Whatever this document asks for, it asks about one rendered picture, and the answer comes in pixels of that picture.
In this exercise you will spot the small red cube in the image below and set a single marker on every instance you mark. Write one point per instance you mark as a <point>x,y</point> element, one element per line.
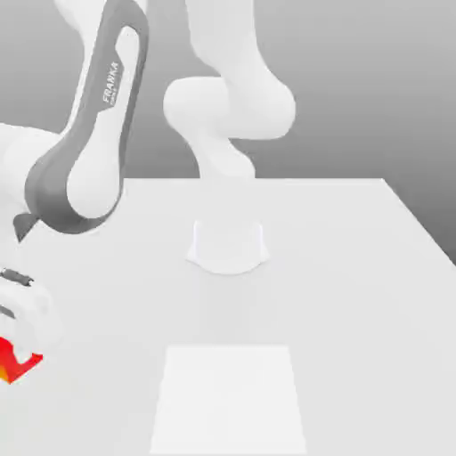
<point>31,362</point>

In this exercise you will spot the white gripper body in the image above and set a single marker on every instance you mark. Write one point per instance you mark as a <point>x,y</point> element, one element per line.
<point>32,313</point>

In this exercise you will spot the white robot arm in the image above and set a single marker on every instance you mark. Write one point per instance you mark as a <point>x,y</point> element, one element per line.
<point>107,149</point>

